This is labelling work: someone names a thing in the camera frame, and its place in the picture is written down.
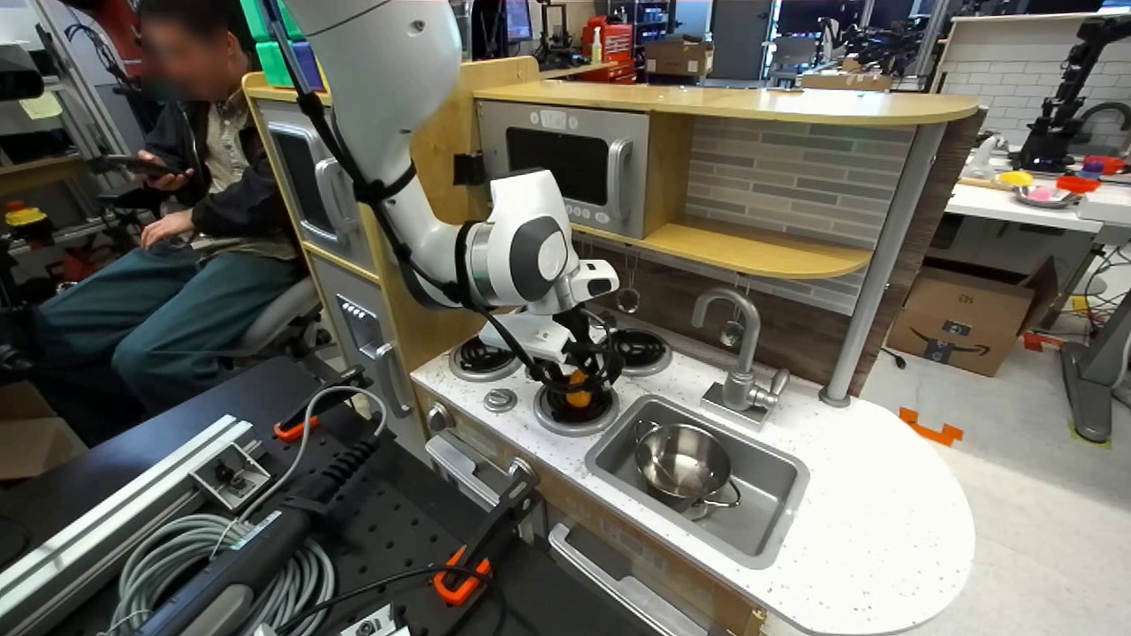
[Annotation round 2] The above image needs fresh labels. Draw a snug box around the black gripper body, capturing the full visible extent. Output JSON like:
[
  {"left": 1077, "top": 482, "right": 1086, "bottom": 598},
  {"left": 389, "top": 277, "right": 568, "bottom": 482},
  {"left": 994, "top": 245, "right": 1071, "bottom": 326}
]
[{"left": 535, "top": 292, "right": 631, "bottom": 370}]

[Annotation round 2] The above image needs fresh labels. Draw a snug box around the orange plastic bread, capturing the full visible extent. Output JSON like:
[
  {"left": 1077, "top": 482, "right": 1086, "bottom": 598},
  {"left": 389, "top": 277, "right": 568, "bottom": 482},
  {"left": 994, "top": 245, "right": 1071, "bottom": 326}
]
[{"left": 563, "top": 370, "right": 598, "bottom": 417}]

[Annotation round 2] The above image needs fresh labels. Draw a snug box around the silver metal pot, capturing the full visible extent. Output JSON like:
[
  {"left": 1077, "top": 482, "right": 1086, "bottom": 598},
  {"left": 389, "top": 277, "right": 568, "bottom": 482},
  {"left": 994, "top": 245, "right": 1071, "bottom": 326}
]
[{"left": 631, "top": 421, "right": 750, "bottom": 516}]

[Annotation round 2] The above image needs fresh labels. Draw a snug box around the grey toy sink basin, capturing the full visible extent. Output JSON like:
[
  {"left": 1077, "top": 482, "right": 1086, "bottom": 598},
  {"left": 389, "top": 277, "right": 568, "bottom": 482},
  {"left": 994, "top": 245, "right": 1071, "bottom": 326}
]
[{"left": 583, "top": 391, "right": 813, "bottom": 572}]

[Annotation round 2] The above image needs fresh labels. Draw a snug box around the black round stove burner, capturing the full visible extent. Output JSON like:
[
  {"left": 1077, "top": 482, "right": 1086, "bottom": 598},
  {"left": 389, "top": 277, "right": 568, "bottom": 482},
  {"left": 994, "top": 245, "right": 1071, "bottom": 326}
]
[
  {"left": 529, "top": 376, "right": 621, "bottom": 439},
  {"left": 613, "top": 328, "right": 674, "bottom": 381},
  {"left": 448, "top": 332, "right": 522, "bottom": 384}
]

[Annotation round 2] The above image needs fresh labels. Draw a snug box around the silver toy faucet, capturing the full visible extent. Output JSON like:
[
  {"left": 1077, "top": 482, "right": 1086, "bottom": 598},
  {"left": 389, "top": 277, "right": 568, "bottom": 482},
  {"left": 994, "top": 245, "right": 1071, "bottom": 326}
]
[{"left": 688, "top": 287, "right": 793, "bottom": 421}]

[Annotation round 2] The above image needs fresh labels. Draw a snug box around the silver toy microwave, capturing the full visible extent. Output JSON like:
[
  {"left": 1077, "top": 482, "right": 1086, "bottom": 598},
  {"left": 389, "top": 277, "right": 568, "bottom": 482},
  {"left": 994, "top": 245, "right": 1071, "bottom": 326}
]
[{"left": 474, "top": 100, "right": 655, "bottom": 242}]

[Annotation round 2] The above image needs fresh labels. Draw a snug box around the black orange bar clamp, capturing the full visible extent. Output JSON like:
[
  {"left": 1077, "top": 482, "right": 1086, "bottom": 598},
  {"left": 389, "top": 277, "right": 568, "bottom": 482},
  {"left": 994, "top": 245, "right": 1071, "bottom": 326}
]
[{"left": 429, "top": 472, "right": 542, "bottom": 610}]

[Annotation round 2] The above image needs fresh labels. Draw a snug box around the black ribbed tube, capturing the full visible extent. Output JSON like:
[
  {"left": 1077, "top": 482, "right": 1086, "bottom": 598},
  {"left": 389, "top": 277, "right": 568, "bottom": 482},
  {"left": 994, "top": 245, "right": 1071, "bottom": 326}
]
[{"left": 139, "top": 401, "right": 393, "bottom": 636}]

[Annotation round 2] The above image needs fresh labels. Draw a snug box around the small orange clamp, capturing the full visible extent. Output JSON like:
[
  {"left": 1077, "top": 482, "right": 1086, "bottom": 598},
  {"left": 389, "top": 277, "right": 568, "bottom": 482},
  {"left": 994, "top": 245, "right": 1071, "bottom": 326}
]
[{"left": 273, "top": 410, "right": 325, "bottom": 448}]

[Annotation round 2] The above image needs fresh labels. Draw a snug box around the grey office chair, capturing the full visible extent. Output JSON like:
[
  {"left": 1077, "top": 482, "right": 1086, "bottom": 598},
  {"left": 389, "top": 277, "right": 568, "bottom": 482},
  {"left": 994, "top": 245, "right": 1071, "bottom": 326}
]
[{"left": 226, "top": 277, "right": 329, "bottom": 365}]

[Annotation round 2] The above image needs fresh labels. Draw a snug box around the wooden toy kitchen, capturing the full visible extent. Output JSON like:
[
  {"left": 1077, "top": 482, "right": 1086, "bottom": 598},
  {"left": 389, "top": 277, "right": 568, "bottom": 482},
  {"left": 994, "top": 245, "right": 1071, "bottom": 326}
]
[{"left": 239, "top": 48, "right": 988, "bottom": 636}]

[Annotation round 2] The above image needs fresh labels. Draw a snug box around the orange plastic floor piece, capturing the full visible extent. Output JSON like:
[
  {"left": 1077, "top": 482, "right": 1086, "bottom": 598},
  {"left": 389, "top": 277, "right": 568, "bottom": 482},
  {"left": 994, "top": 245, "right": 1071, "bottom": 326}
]
[{"left": 894, "top": 404, "right": 964, "bottom": 448}]

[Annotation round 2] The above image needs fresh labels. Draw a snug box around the brown cardboard box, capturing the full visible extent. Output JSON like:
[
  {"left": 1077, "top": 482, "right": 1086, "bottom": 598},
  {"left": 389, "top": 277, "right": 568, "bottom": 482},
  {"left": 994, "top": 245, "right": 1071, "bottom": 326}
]
[{"left": 884, "top": 254, "right": 1061, "bottom": 381}]

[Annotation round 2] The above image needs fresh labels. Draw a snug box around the seated person in jeans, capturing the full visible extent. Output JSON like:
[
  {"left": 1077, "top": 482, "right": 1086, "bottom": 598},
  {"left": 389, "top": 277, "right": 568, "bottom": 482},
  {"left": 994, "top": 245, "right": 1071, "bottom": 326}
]
[{"left": 31, "top": 0, "right": 315, "bottom": 417}]

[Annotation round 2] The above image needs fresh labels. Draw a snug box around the blue plastic block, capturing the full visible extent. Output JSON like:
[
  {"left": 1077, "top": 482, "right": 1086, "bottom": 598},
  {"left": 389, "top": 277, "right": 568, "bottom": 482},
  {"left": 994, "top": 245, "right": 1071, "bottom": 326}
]
[{"left": 278, "top": 40, "right": 325, "bottom": 97}]

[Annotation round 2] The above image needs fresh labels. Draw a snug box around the white work table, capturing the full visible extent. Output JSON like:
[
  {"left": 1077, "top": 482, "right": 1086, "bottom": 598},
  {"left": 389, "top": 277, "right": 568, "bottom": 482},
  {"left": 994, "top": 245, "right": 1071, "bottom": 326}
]
[{"left": 940, "top": 173, "right": 1131, "bottom": 242}]

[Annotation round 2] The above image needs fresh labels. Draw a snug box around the green plastic block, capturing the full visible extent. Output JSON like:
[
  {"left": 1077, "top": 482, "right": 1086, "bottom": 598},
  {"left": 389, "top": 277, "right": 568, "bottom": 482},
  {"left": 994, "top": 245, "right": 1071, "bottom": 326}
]
[{"left": 239, "top": 0, "right": 297, "bottom": 87}]

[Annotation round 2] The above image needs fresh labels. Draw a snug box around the pink bowl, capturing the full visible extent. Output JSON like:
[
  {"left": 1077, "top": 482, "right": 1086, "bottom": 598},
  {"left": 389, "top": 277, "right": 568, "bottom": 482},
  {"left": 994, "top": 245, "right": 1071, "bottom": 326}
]
[{"left": 1018, "top": 173, "right": 1071, "bottom": 210}]

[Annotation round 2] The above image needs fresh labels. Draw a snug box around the grey storage shelf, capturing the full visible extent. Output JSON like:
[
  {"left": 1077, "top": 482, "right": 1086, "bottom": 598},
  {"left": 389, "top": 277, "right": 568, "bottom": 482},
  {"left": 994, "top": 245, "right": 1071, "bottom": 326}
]
[{"left": 0, "top": 45, "right": 135, "bottom": 297}]

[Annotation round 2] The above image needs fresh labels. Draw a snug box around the silver oven door handle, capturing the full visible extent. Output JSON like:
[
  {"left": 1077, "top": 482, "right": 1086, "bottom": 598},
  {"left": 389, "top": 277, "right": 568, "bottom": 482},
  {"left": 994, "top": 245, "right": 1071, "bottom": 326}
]
[{"left": 421, "top": 426, "right": 535, "bottom": 512}]

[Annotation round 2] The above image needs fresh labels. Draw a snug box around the grey fridge door handle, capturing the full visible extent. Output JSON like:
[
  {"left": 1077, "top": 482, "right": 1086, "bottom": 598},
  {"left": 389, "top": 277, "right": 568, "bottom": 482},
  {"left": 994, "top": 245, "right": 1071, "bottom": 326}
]
[{"left": 338, "top": 292, "right": 411, "bottom": 417}]

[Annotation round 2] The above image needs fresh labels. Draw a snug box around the silver cabinet door handle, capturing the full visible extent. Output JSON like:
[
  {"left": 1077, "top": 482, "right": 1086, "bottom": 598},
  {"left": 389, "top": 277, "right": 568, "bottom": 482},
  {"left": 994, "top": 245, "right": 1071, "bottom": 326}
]
[{"left": 545, "top": 524, "right": 712, "bottom": 636}]

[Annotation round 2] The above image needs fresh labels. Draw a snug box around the silver corner bracket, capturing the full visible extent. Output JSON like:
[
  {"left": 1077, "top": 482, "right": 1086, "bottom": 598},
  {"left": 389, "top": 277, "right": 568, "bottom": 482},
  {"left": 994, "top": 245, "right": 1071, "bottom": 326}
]
[{"left": 188, "top": 439, "right": 277, "bottom": 512}]

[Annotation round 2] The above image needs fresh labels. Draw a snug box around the grey coiled cable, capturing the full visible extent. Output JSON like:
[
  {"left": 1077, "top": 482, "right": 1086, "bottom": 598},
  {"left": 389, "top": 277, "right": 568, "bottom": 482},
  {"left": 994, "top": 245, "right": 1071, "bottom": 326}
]
[{"left": 102, "top": 509, "right": 338, "bottom": 636}]

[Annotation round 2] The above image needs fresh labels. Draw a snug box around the aluminium extrusion rail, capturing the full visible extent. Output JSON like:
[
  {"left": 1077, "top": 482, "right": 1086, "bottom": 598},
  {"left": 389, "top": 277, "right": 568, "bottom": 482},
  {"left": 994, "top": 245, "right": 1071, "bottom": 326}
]
[{"left": 0, "top": 410, "right": 259, "bottom": 630}]

